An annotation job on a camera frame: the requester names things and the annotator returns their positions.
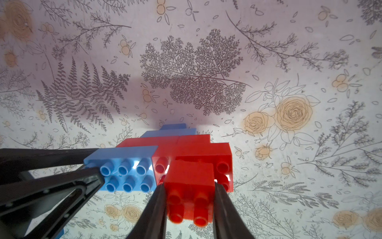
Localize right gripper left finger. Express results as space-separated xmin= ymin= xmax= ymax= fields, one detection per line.
xmin=126 ymin=184 xmax=167 ymax=239

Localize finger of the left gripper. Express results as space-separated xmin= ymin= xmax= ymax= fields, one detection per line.
xmin=1 ymin=148 xmax=97 ymax=185
xmin=1 ymin=167 xmax=105 ymax=239

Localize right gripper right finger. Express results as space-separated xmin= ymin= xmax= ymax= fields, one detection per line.
xmin=213 ymin=183 xmax=255 ymax=239

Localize small red 2x2 brick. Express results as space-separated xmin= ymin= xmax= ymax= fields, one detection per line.
xmin=164 ymin=160 xmax=215 ymax=228

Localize light blue 2x4 brick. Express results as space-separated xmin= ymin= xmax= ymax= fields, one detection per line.
xmin=84 ymin=146 xmax=158 ymax=193
xmin=141 ymin=128 xmax=197 ymax=138

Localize red 2x4 brick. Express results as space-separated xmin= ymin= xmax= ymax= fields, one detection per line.
xmin=116 ymin=134 xmax=211 ymax=148
xmin=152 ymin=142 xmax=233 ymax=192

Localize dark blue 2x2 brick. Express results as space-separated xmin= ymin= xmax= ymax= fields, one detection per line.
xmin=160 ymin=123 xmax=187 ymax=130

